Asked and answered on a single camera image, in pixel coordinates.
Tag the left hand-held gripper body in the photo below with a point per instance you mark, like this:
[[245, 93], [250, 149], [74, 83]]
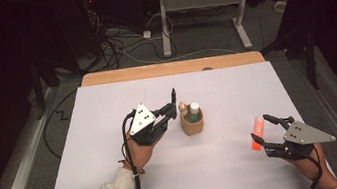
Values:
[[141, 120]]

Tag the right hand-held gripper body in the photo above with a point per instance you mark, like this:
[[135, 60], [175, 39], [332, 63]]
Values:
[[307, 134]]

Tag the orange highlighter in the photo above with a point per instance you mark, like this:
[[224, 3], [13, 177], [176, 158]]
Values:
[[258, 126]]

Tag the green and white glue stick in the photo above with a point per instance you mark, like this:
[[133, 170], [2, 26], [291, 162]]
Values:
[[194, 112]]

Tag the wooden pen holder cup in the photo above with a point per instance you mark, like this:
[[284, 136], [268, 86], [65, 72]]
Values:
[[191, 128]]

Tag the person's right hand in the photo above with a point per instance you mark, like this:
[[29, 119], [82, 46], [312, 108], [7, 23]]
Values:
[[308, 166]]

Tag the person's left hand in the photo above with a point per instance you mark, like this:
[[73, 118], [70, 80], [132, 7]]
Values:
[[142, 155]]

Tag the wooden table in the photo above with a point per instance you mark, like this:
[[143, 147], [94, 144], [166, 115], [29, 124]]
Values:
[[153, 71]]

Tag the white board mat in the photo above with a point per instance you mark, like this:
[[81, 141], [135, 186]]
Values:
[[219, 174]]

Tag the black metal stand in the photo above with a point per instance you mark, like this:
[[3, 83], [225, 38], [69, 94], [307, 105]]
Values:
[[38, 93], [311, 59]]

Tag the white power adapter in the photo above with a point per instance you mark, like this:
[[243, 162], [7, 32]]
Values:
[[146, 34]]

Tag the white box on floor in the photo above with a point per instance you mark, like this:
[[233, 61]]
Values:
[[280, 6]]

